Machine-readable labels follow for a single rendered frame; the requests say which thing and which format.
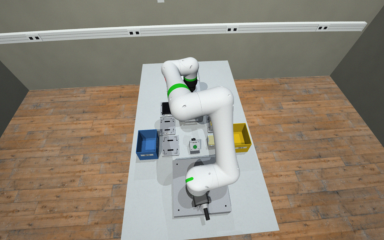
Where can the yellow waste bin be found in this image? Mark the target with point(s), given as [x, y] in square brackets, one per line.
[241, 137]

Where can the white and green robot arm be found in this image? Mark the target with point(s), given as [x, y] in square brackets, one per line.
[218, 104]

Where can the blue bin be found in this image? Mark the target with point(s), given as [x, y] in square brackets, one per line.
[147, 144]

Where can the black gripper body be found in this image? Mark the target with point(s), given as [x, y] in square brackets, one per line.
[192, 88]

